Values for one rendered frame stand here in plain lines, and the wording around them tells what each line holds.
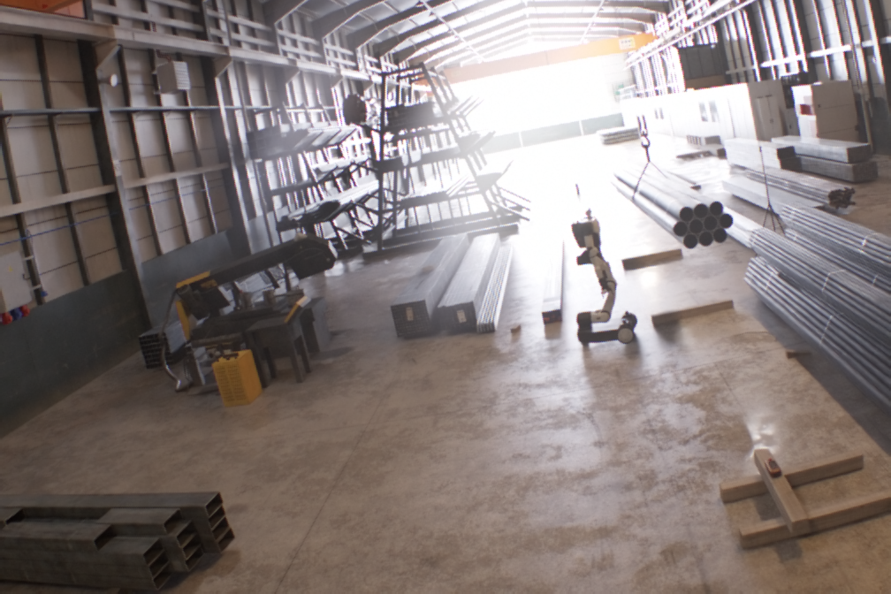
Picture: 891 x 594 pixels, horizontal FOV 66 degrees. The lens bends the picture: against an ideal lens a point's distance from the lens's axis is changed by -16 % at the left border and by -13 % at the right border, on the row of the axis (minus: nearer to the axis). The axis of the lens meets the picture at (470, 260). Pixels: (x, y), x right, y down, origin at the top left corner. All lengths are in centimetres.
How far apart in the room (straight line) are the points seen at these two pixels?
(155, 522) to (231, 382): 427
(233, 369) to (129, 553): 446
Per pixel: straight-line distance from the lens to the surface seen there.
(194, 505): 567
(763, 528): 465
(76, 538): 578
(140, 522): 567
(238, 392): 959
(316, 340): 1128
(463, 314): 1029
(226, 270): 1149
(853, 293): 654
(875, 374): 590
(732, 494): 515
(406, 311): 1067
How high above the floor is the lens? 257
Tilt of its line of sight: 9 degrees down
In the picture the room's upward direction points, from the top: 12 degrees counter-clockwise
